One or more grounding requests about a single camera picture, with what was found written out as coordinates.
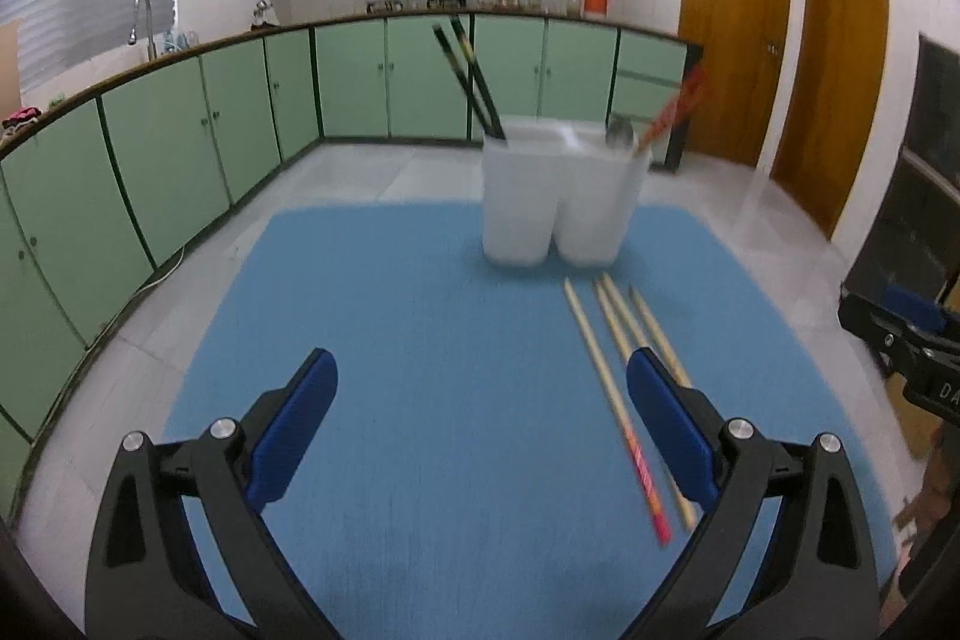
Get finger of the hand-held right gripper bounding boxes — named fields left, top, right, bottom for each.
left=838, top=291, right=928, bottom=366
left=883, top=287, right=960, bottom=345

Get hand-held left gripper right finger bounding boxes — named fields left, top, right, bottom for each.
left=626, top=346, right=880, bottom=640

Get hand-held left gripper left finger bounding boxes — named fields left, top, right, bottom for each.
left=85, top=347, right=340, bottom=640

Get wooden chopstick red patterned end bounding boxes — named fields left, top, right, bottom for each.
left=628, top=285, right=695, bottom=388
left=602, top=272, right=653, bottom=352
left=649, top=81, right=711, bottom=146
left=636, top=64, right=707, bottom=150
left=563, top=278, right=672, bottom=546

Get white two-compartment utensil holder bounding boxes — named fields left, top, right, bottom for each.
left=481, top=115, right=652, bottom=270

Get black chopstick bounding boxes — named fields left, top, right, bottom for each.
left=449, top=14, right=509, bottom=137
left=431, top=23, right=507, bottom=145

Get person's right forearm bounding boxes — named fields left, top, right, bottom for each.
left=921, top=428, right=960, bottom=536

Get black glass-front cabinet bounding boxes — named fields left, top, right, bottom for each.
left=840, top=32, right=960, bottom=330

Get blue table mat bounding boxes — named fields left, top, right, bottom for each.
left=161, top=201, right=897, bottom=640

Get green base cabinets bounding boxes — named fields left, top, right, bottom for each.
left=0, top=6, right=706, bottom=506

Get metal sink faucet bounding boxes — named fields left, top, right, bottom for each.
left=129, top=0, right=159, bottom=61

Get gas stove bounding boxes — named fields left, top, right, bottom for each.
left=367, top=1, right=473, bottom=14

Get white floor cable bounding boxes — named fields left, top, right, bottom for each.
left=90, top=246, right=185, bottom=341

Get wooden door with handle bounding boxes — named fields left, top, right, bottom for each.
left=679, top=0, right=794, bottom=167

